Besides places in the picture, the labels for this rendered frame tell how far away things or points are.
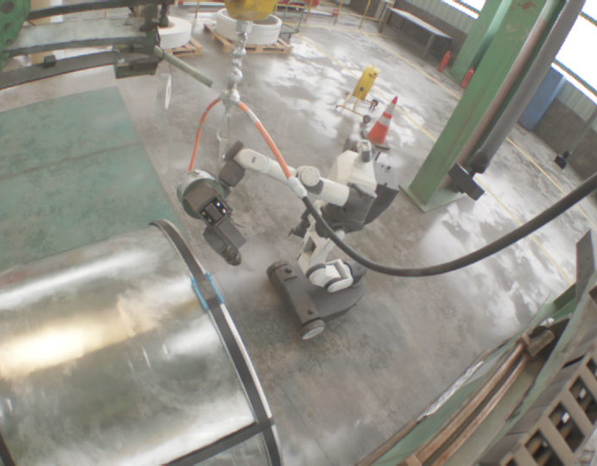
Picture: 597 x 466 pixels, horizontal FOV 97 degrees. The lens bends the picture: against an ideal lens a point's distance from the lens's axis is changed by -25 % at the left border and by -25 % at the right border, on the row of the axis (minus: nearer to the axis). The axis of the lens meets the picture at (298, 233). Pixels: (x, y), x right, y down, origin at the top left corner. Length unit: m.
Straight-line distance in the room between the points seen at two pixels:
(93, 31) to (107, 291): 0.91
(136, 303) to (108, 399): 0.27
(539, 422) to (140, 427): 0.85
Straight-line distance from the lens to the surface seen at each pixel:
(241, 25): 0.83
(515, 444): 0.28
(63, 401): 0.96
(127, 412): 0.94
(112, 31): 1.43
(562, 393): 0.32
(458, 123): 3.76
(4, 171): 3.91
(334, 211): 1.74
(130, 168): 3.50
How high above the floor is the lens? 2.22
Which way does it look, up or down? 46 degrees down
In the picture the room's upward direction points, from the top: 22 degrees clockwise
